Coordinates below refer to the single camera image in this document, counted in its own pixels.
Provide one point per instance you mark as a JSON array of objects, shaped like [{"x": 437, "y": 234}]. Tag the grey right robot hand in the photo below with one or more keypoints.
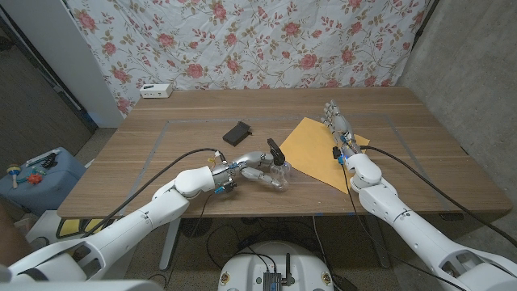
[{"x": 341, "y": 125}]

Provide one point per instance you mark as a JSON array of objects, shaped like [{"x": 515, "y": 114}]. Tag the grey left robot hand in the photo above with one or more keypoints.
[{"x": 252, "y": 159}]

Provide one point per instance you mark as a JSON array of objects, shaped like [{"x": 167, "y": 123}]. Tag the clear plastic dispenser bottle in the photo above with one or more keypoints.
[{"x": 284, "y": 169}]

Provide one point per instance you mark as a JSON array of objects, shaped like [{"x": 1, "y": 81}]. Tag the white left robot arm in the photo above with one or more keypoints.
[{"x": 141, "y": 218}]

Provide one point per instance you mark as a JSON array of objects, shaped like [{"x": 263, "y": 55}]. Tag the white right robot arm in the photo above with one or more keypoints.
[{"x": 412, "y": 226}]

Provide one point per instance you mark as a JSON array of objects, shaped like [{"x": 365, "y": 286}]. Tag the yellow paper envelope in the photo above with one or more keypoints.
[{"x": 313, "y": 155}]

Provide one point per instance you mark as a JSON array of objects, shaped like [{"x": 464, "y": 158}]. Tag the small black wallet case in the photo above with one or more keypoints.
[{"x": 237, "y": 133}]

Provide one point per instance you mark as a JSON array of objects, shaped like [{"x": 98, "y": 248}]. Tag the black round floor disc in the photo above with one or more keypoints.
[{"x": 196, "y": 227}]

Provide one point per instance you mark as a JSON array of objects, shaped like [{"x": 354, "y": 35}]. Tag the white robot torso base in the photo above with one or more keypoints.
[{"x": 250, "y": 268}]

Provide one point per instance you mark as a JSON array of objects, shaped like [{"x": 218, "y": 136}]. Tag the floral rose backdrop cloth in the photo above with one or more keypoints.
[{"x": 250, "y": 44}]

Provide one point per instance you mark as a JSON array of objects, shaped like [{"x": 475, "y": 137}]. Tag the white power strip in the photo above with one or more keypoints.
[{"x": 155, "y": 91}]

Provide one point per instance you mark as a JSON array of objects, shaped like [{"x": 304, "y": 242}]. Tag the white table leg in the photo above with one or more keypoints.
[{"x": 169, "y": 246}]

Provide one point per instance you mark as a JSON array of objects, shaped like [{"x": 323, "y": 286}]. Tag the grey table leg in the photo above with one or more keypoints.
[{"x": 377, "y": 242}]

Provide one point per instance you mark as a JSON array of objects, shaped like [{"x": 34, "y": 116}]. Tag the black backdrop pole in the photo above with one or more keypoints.
[{"x": 424, "y": 18}]

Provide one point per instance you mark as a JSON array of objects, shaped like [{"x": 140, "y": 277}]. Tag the yellow and black sign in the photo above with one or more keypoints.
[{"x": 70, "y": 227}]

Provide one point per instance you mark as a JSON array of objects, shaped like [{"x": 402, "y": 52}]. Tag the black toy piece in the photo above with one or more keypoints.
[{"x": 49, "y": 160}]

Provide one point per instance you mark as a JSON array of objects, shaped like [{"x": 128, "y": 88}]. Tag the blue storage box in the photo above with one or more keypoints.
[{"x": 48, "y": 190}]

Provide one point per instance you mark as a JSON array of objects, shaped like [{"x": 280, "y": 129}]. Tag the white flat tool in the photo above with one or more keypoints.
[{"x": 40, "y": 158}]

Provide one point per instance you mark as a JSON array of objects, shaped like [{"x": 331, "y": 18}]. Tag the white cabinet panel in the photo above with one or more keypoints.
[{"x": 68, "y": 52}]

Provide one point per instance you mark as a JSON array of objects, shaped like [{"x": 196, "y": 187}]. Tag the white robot torso rim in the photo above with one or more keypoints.
[{"x": 81, "y": 286}]

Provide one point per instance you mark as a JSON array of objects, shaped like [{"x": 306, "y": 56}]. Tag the orange toy piece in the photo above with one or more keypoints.
[{"x": 34, "y": 178}]

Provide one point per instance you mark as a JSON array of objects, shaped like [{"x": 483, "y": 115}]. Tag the yellow and blue maraca toy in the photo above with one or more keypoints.
[{"x": 13, "y": 171}]

